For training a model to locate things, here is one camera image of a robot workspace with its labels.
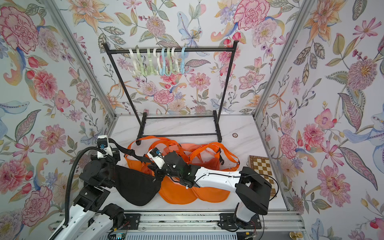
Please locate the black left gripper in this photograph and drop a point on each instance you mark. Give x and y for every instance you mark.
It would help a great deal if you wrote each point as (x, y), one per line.
(116, 154)

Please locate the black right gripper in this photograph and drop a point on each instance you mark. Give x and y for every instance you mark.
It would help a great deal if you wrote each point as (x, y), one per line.
(159, 172)

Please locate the rust orange crescent bag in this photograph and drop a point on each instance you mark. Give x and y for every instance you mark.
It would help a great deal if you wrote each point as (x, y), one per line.
(207, 156)

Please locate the bright orange crescent bag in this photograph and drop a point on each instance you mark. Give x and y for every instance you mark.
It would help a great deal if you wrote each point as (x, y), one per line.
(176, 194)

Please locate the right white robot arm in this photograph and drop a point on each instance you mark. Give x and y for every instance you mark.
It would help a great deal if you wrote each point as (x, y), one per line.
(252, 188)

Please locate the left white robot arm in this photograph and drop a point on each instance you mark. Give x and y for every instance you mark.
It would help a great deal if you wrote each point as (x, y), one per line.
(86, 218)

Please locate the white hook far left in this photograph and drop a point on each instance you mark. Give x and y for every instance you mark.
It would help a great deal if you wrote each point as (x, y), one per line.
(135, 71)

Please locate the white hook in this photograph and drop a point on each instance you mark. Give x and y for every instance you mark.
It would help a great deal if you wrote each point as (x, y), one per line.
(175, 62)
(135, 71)
(158, 68)

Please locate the green hook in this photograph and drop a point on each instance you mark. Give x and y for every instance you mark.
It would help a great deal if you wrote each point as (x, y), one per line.
(142, 69)
(150, 64)
(169, 70)

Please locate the green hook middle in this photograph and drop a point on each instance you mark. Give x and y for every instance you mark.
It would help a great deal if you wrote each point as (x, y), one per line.
(150, 64)

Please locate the white hook middle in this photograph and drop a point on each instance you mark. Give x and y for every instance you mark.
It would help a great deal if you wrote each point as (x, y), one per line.
(158, 68)

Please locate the blue hook far right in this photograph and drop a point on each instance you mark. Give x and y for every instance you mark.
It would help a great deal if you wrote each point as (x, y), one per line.
(183, 58)

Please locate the blue hook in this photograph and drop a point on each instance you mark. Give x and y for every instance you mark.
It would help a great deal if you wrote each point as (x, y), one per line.
(183, 58)
(164, 63)

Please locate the blue hook middle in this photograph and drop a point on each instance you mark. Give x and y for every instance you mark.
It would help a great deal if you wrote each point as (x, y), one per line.
(164, 63)

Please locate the green hook right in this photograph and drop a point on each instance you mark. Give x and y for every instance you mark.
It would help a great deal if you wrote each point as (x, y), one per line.
(169, 70)

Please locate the white hook right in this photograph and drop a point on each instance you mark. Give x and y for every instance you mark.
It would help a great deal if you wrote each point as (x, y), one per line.
(175, 62)

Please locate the wooden chessboard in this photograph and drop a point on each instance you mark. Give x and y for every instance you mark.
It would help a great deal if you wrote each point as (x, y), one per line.
(262, 166)

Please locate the black metal clothes rack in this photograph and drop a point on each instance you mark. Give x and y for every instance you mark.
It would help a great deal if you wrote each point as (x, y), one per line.
(215, 115)

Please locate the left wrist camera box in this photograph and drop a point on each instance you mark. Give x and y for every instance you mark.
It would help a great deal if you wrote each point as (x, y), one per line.
(104, 147)

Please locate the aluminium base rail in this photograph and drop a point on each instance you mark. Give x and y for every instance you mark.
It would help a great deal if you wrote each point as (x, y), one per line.
(208, 221)

